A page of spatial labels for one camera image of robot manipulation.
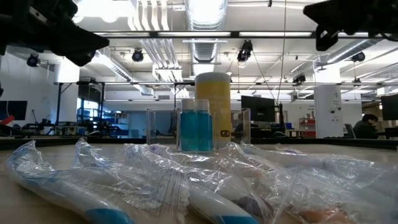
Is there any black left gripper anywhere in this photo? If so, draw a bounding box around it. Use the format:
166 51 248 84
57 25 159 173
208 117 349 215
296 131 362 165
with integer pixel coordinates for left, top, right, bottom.
0 0 110 67

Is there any clear acrylic organizer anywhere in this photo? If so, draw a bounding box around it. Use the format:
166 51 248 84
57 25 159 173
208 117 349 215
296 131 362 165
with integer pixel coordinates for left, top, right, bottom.
146 108 251 153

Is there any yellow canister with white lid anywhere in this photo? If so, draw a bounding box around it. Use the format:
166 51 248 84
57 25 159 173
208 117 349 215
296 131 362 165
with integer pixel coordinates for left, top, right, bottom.
194 72 231 149

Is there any black ceiling spotlight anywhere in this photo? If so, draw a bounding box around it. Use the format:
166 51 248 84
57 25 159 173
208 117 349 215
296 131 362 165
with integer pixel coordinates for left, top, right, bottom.
26 53 40 68
236 39 254 63
292 73 307 85
351 51 366 63
131 48 145 63

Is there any silver ventilation duct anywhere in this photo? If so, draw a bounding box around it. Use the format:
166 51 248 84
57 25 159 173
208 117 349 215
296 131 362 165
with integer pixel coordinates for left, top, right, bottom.
185 0 228 63

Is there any white pillar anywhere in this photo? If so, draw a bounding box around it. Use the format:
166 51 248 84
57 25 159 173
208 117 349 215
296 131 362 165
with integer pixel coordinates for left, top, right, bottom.
313 85 343 139

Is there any blue mouthwash bottle white cap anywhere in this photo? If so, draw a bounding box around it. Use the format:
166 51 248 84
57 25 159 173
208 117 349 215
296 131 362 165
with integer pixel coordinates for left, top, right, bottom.
180 98 197 152
196 99 214 152

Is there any person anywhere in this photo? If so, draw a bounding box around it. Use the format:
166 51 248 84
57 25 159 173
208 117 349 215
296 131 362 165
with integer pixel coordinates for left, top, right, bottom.
353 113 381 140

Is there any thin hanging cable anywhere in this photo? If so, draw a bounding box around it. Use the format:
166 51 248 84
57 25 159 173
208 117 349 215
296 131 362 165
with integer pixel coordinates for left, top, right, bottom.
275 0 287 105

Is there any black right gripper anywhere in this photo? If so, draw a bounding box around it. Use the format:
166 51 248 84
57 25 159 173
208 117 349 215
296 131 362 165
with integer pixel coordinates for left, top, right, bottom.
303 0 398 52

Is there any black computer monitor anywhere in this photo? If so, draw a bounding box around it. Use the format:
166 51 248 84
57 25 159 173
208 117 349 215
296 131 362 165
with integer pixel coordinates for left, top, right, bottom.
381 94 398 121
241 95 277 123

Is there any red shelf cart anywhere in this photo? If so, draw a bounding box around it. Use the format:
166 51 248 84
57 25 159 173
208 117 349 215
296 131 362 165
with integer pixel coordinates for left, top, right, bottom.
298 116 317 138

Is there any dark wall screen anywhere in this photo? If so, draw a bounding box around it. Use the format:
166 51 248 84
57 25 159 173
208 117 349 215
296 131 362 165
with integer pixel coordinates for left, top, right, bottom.
0 100 28 121

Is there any black background frame bar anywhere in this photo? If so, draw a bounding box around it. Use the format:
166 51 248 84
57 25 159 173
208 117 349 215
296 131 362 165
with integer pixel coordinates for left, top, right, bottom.
54 81 398 87

